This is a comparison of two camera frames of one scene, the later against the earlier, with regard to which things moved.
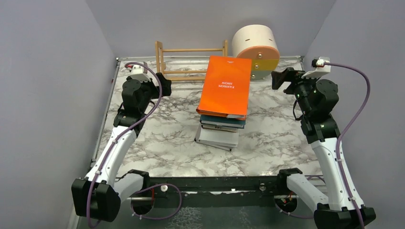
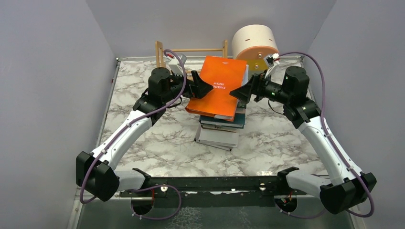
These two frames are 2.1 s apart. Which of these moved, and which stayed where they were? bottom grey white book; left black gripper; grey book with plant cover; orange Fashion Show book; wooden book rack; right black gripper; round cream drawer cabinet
Moved: left black gripper; right black gripper; orange Fashion Show book
Stayed: round cream drawer cabinet; wooden book rack; bottom grey white book; grey book with plant cover
